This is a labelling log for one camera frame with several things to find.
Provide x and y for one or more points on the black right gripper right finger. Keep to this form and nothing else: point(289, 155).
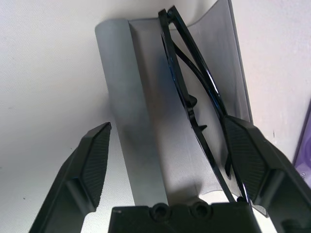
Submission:
point(252, 157)

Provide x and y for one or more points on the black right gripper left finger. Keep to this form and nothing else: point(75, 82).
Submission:
point(80, 174)

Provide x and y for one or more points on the grey glasses case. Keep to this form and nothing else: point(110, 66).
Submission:
point(145, 97)

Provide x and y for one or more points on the black sunglasses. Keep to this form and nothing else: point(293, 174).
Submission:
point(165, 17)

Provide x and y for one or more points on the purple tissue pack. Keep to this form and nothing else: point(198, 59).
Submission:
point(305, 150)

